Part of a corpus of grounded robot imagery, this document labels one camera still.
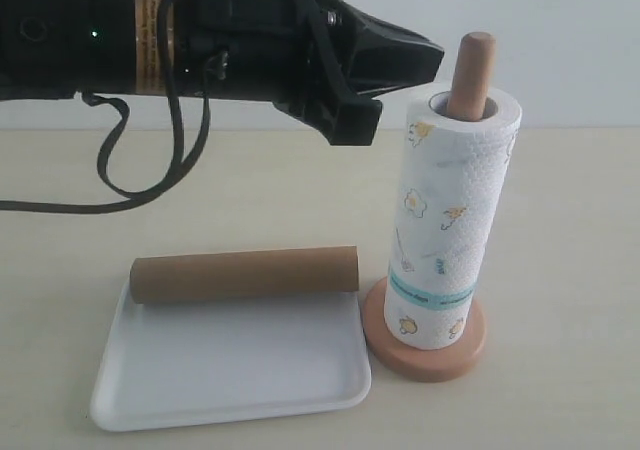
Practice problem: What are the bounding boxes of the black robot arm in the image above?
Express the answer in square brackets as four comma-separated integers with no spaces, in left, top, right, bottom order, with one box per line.
[1,0,444,146]

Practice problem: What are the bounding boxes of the brown cardboard tube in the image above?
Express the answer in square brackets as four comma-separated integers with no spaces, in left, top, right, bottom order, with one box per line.
[129,246,359,305]

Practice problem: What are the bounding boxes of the printed white paper towel roll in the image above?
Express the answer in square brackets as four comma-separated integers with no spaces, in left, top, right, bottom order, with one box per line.
[384,84,522,350]

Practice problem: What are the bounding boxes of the black cable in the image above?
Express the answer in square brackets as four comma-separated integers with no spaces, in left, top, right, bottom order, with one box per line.
[0,0,216,216]

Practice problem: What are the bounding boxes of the white rectangular plastic tray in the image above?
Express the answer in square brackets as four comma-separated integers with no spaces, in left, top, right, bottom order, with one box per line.
[90,290,372,432]

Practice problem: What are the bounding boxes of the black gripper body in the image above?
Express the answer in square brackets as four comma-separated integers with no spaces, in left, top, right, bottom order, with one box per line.
[164,0,359,132]

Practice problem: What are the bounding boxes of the wooden paper towel holder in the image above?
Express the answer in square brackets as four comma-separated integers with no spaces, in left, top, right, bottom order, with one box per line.
[362,32,496,382]

